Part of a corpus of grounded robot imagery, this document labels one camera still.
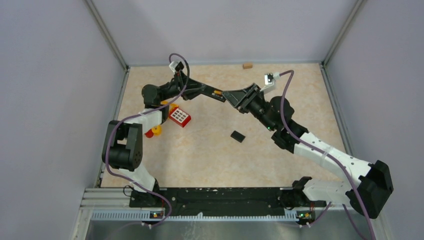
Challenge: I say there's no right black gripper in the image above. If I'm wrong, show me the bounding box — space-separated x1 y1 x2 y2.
222 83 276 132

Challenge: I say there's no red yellow toy phone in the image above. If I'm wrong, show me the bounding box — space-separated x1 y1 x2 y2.
168 103 192 128

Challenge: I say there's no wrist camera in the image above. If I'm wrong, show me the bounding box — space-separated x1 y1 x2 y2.
260 72 280 95
168 61 185 74

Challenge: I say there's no red yellow toy piece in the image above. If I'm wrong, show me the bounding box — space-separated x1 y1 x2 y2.
144 125 162 139

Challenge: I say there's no black remote control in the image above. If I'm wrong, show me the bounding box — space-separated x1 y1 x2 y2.
195 84 226 103

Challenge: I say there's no black battery cover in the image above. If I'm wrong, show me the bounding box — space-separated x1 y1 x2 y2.
230 130 246 143

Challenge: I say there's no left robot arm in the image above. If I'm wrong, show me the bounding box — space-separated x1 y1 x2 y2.
101 73 223 207

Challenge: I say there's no small wooden block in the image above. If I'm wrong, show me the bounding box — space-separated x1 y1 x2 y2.
242 62 253 70

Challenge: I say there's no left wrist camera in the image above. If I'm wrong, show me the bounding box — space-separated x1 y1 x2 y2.
168 61 185 74

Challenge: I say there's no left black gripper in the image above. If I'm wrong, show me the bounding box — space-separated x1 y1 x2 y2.
159 69 208 102

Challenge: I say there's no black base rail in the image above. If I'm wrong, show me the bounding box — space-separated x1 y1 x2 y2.
129 187 327 217

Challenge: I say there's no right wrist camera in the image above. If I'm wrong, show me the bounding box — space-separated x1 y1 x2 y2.
260 72 280 95

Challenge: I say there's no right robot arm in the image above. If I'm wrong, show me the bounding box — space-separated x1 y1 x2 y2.
222 83 394 219

